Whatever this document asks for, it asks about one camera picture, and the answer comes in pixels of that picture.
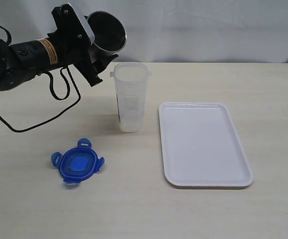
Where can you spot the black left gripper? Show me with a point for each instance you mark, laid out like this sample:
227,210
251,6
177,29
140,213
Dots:
73,49

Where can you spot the stainless steel cup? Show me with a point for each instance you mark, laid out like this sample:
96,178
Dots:
110,35

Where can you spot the blue clip-lock lid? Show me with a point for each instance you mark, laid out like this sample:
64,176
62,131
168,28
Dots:
78,164

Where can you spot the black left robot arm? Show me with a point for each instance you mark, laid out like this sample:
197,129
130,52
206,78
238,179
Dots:
21,62

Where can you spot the clear plastic tall container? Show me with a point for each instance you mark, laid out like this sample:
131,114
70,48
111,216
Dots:
131,80

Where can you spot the white rectangular tray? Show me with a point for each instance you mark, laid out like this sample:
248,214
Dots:
201,147

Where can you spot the white backdrop curtain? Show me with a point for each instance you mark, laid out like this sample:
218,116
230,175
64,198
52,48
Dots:
199,30

